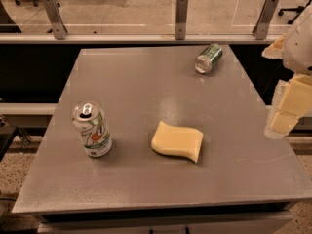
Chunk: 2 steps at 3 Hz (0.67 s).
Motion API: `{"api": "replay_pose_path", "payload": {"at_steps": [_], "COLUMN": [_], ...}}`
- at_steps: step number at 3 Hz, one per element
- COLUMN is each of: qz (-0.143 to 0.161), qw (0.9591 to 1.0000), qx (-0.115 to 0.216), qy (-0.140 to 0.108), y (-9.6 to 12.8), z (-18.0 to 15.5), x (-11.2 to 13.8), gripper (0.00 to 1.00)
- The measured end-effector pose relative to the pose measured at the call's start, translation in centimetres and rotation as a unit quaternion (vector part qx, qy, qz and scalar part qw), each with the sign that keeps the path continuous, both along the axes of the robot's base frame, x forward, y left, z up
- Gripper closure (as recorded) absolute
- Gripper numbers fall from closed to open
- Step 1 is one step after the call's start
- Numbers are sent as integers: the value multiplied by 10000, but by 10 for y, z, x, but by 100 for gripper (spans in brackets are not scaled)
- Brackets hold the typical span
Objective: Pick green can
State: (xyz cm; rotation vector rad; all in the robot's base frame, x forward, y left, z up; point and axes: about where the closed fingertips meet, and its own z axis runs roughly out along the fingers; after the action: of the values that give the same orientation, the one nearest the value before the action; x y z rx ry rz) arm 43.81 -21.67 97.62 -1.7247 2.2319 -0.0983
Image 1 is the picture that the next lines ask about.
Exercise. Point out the metal railing bracket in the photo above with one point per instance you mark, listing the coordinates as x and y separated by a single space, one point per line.
52 10
261 28
180 19

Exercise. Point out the black office chair right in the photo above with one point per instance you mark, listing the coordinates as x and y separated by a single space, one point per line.
298 9

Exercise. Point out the left metal railing bracket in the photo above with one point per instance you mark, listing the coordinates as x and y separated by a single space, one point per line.
52 10

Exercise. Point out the yellow sponge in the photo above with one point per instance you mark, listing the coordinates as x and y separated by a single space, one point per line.
177 141

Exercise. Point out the right metal railing bracket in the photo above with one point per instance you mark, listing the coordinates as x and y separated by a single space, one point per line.
261 28

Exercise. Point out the white 7up can upright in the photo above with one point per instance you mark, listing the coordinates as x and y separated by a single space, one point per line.
89 120

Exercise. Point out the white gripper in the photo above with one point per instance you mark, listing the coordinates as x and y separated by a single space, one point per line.
300 48

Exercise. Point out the middle metal railing bracket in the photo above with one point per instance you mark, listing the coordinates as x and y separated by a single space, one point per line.
180 19

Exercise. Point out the dark object at left edge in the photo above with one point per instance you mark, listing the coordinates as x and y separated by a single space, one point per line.
7 135

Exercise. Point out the green soda can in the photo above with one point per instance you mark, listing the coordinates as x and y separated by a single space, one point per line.
208 59

